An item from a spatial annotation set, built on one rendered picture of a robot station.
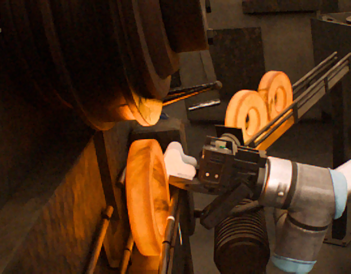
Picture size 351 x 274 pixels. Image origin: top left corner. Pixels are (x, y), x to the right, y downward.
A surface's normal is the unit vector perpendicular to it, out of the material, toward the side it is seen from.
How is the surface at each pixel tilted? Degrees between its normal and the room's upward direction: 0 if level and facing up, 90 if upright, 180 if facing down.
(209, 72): 90
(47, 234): 90
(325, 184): 53
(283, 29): 90
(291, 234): 77
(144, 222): 86
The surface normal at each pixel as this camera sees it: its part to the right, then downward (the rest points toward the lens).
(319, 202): -0.05, 0.30
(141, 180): -0.15, -0.37
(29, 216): -0.12, -0.94
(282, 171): 0.10, -0.52
